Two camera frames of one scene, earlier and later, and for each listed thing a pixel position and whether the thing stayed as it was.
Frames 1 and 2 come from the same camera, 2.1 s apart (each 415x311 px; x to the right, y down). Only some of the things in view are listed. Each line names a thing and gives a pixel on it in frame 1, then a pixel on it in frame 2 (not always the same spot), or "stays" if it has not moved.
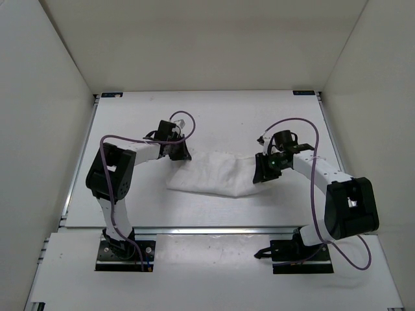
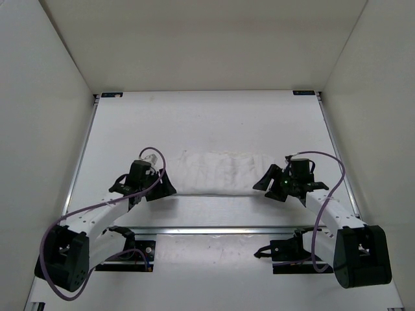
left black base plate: (114, 255) stays
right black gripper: (262, 173) → (272, 172)
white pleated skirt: (216, 172) stays
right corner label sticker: (304, 92) stays
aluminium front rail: (198, 230) stays
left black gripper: (182, 155) → (165, 188)
